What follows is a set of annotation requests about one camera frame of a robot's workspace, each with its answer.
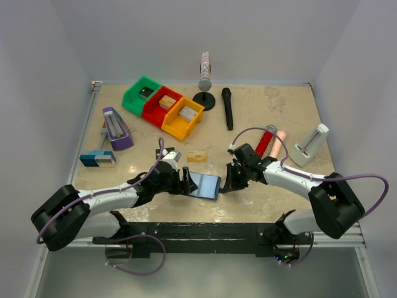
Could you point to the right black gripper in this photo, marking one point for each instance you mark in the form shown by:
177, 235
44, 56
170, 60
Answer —
231, 184

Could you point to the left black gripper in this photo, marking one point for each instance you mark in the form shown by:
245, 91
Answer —
183, 187

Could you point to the blue leather card holder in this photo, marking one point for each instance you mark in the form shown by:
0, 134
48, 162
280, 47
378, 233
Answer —
208, 186

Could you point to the gold credit card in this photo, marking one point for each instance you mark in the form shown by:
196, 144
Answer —
197, 156

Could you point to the black credit card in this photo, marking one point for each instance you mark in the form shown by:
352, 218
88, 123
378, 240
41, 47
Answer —
159, 152

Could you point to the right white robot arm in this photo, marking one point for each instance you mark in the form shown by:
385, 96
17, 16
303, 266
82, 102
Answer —
334, 205

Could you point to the card stack in yellow bin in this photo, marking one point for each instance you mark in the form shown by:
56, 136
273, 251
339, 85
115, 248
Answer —
187, 113

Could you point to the card stack in red bin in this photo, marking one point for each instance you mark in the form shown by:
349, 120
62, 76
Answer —
166, 102

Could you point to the card stack in green bin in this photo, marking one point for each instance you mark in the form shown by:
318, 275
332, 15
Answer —
145, 93

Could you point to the red glitter microphone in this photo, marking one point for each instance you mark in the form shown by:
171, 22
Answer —
270, 130

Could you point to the yellow plastic bin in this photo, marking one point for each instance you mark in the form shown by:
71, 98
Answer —
177, 127

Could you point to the purple metronome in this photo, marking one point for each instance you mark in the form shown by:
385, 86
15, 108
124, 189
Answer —
119, 133

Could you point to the blue grey block tool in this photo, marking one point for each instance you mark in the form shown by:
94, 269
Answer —
99, 157

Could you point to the red plastic bin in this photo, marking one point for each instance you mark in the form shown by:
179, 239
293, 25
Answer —
152, 111

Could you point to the black round microphone stand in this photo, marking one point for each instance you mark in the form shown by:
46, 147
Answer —
205, 99

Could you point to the black handheld microphone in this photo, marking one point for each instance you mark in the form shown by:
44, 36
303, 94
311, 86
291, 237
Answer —
226, 96

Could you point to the glitter microphone on stand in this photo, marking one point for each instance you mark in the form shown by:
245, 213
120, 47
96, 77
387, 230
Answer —
204, 83

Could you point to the green plastic bin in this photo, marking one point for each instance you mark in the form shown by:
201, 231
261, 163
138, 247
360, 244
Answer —
131, 100

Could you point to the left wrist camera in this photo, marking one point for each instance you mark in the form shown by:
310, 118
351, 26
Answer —
171, 157

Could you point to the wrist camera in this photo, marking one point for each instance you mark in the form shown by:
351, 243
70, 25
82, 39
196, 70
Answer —
171, 157
232, 148

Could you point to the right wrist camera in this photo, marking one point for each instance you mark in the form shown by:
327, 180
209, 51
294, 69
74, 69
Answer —
232, 148

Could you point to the aluminium frame rail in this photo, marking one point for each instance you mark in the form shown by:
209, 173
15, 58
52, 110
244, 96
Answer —
42, 253

